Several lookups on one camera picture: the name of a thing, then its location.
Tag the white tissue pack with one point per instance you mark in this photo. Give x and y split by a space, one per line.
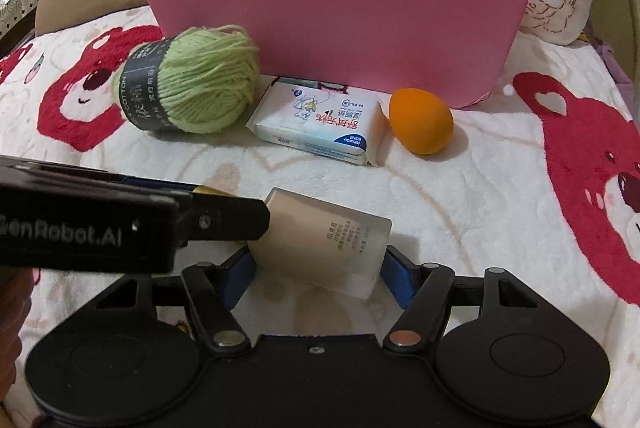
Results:
310 123

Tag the red bear printed blanket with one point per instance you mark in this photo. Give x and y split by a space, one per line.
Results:
500 208

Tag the pink cardboard box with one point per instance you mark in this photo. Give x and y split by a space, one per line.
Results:
325 18

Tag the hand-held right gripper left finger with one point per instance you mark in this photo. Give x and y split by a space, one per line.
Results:
240 278

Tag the gold-capped foundation bottle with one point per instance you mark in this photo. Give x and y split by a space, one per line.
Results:
325 238

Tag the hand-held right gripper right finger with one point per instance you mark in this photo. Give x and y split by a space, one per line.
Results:
397 280

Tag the green yarn ball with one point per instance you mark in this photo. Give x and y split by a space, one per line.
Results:
200 78

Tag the purple bed sheet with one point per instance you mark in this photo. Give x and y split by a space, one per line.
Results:
615 58

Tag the orange makeup sponge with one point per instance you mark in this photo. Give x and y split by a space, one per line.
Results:
422 120

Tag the person's left hand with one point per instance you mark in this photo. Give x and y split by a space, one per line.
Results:
15 313

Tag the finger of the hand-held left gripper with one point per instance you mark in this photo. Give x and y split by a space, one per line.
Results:
160 184
225 220

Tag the white patterned basket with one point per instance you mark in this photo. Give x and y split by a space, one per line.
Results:
20 8

